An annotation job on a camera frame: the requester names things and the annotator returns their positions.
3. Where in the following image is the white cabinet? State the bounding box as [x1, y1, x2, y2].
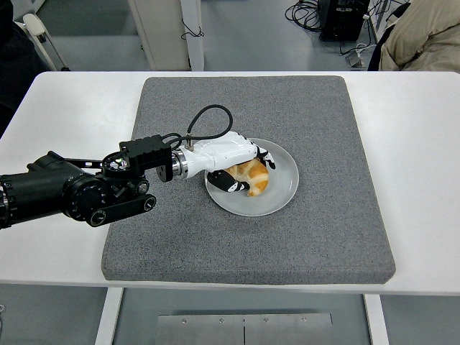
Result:
[127, 0, 191, 71]

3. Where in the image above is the black computer case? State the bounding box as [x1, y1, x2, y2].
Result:
[319, 0, 371, 42]

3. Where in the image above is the thin black cable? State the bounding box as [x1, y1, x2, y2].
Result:
[180, 17, 206, 41]

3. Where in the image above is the person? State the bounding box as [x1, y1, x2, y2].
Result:
[0, 0, 50, 136]
[379, 0, 460, 75]

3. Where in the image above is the black chair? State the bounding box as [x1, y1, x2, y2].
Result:
[367, 2, 413, 72]

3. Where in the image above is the round grey plate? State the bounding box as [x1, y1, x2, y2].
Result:
[204, 138, 300, 218]

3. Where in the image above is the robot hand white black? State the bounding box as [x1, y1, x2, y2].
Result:
[181, 131, 277, 194]

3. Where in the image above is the golden croissant bread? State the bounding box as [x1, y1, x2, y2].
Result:
[226, 160, 270, 198]

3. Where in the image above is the white table leg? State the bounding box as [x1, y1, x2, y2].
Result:
[93, 287, 125, 345]
[362, 294, 391, 345]

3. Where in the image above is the white chair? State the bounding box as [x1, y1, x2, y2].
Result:
[14, 12, 71, 72]

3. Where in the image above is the white post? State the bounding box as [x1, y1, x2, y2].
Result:
[179, 0, 206, 72]

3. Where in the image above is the grey metal plate with screws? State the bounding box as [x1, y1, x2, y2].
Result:
[155, 313, 335, 345]

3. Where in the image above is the grey fabric mat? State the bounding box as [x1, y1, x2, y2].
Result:
[101, 75, 397, 287]

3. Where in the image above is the black cable bundle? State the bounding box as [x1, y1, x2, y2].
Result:
[285, 0, 324, 33]

